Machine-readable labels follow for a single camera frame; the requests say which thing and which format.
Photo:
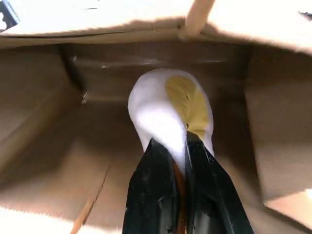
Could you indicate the black object with white holes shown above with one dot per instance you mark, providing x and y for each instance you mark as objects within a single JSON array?
[{"x": 7, "y": 15}]

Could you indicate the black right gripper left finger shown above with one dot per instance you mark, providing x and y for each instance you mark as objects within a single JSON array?
[{"x": 151, "y": 195}]

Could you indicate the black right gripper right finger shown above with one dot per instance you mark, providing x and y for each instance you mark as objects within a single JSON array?
[{"x": 209, "y": 195}]

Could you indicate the brown cardboard box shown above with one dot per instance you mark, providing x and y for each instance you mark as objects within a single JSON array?
[{"x": 73, "y": 122}]

